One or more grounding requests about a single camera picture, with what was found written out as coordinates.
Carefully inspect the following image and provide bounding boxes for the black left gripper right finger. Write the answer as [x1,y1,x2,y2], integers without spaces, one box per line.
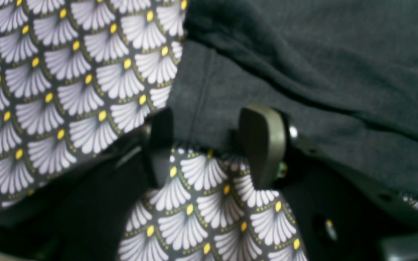
[238,104,289,190]

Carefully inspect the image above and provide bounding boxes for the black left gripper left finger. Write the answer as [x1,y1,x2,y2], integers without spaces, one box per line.
[142,107,174,189]

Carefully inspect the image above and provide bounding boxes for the dark grey T-shirt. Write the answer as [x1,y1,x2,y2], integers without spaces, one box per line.
[167,0,418,196]

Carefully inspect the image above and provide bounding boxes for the fan patterned tablecloth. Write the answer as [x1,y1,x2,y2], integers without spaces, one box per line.
[0,0,418,261]

